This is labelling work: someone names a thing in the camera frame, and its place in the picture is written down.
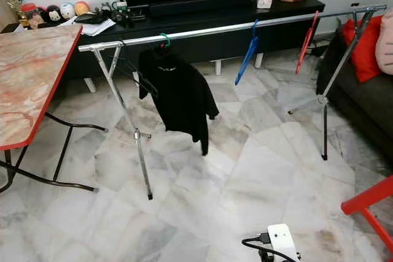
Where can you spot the thin black hanger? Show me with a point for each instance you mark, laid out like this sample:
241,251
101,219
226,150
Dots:
155,93

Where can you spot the blue plastic hanger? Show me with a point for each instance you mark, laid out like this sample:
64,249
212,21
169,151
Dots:
247,53

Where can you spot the red plastic hanger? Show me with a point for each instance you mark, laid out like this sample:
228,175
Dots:
306,44

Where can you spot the green plastic hanger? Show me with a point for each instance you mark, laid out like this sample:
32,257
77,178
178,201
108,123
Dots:
166,40

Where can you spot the red stool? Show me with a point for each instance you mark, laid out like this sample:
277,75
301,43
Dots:
368,197

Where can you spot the dark brown sofa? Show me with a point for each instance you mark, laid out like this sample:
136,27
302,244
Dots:
362,108

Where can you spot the black shirt with red collar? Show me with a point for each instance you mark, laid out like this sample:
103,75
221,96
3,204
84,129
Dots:
178,93

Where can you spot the black TV cabinet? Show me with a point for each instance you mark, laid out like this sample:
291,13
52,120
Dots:
221,46

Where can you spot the marble top folding table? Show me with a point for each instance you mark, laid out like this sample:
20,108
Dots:
31,78

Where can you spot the red cushion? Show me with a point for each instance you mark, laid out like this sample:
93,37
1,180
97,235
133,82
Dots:
363,50

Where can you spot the silver clothes rack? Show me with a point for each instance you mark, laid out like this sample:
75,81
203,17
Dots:
221,29

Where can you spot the pink cushion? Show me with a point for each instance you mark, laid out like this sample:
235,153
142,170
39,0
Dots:
385,44

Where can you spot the white paper stack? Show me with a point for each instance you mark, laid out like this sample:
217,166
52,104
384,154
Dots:
98,27

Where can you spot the black red round plush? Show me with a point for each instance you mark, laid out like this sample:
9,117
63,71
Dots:
42,13

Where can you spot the black white round plush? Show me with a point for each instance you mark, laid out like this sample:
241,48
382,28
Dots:
54,14

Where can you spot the black wallet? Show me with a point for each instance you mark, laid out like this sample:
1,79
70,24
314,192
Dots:
89,18

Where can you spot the orange round plush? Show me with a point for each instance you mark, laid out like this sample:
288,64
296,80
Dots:
82,8

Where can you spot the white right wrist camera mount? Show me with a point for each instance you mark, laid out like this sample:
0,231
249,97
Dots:
282,240

